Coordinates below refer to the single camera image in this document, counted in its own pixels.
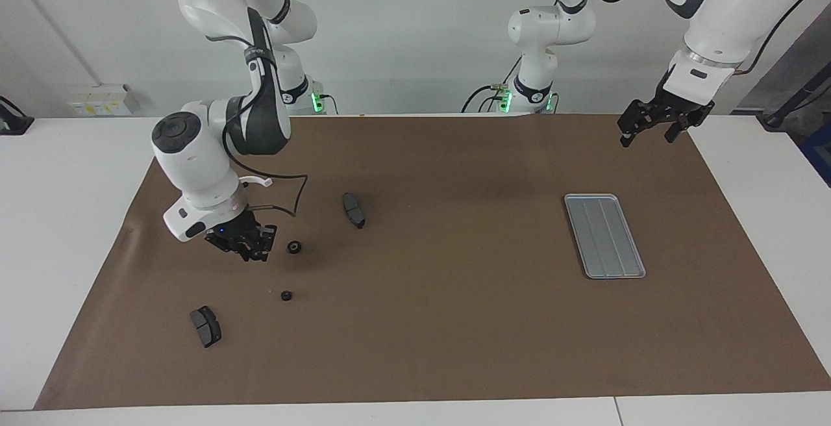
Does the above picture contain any silver metal tray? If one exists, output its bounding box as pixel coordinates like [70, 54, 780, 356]
[564, 194, 647, 280]

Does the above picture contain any dark grey brake pad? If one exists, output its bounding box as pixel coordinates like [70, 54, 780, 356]
[342, 192, 366, 230]
[190, 306, 223, 349]

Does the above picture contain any black stand pole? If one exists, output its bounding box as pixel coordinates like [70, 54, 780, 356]
[756, 66, 831, 131]

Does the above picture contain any blue crate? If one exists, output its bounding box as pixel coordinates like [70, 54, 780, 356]
[800, 121, 831, 186]

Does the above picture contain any brown table mat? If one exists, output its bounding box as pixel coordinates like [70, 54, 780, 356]
[34, 113, 831, 410]

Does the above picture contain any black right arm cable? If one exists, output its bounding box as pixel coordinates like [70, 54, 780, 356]
[221, 98, 310, 219]

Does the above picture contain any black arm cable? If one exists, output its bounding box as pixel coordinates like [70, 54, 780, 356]
[584, 0, 812, 76]
[221, 98, 310, 219]

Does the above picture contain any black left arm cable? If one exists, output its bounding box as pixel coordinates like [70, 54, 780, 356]
[584, 0, 812, 76]

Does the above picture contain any black base cable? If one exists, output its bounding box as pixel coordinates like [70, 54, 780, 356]
[462, 84, 506, 114]

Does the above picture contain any white wall socket box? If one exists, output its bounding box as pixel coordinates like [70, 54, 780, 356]
[68, 84, 141, 118]

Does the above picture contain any black clamp mount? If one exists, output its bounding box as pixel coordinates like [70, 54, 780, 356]
[0, 96, 34, 136]

